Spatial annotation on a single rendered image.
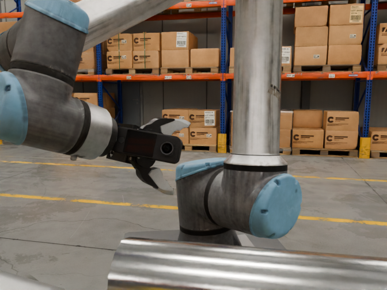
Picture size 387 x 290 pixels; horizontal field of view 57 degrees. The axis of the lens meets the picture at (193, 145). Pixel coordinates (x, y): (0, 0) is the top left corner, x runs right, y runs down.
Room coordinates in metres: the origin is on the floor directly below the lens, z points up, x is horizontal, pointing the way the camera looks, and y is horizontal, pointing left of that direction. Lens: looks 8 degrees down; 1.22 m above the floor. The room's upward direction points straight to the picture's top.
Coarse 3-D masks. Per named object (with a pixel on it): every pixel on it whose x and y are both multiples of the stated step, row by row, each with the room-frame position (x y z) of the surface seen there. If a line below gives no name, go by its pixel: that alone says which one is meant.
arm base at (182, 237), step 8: (184, 232) 0.90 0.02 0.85; (192, 232) 0.88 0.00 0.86; (200, 232) 0.87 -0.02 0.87; (208, 232) 0.87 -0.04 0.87; (216, 232) 0.88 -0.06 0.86; (224, 232) 0.89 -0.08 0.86; (232, 232) 0.91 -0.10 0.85; (184, 240) 0.90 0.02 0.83; (192, 240) 0.88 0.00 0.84; (200, 240) 0.87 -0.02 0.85; (208, 240) 0.87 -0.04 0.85; (216, 240) 0.87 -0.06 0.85; (224, 240) 0.88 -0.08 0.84; (232, 240) 0.90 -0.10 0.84
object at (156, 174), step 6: (156, 168) 0.66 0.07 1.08; (150, 174) 0.64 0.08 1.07; (156, 174) 0.65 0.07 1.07; (162, 174) 0.67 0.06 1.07; (156, 180) 0.66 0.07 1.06; (162, 180) 0.67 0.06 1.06; (162, 186) 0.67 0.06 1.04; (168, 186) 0.68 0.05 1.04; (162, 192) 0.68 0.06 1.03; (168, 192) 0.68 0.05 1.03
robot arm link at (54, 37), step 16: (32, 0) 0.52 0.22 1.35; (48, 0) 0.51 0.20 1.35; (64, 0) 0.52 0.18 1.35; (32, 16) 0.51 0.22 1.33; (48, 16) 0.51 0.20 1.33; (64, 16) 0.52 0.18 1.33; (80, 16) 0.54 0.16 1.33; (16, 32) 0.53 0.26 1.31; (32, 32) 0.50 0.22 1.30; (48, 32) 0.50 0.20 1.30; (64, 32) 0.51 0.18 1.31; (80, 32) 0.54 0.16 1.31; (16, 48) 0.50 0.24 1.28; (32, 48) 0.49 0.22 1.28; (48, 48) 0.50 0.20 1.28; (64, 48) 0.51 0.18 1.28; (80, 48) 0.54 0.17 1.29; (16, 64) 0.49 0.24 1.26; (32, 64) 0.49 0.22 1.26; (48, 64) 0.49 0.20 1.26; (64, 64) 0.51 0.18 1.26; (64, 80) 0.51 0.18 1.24
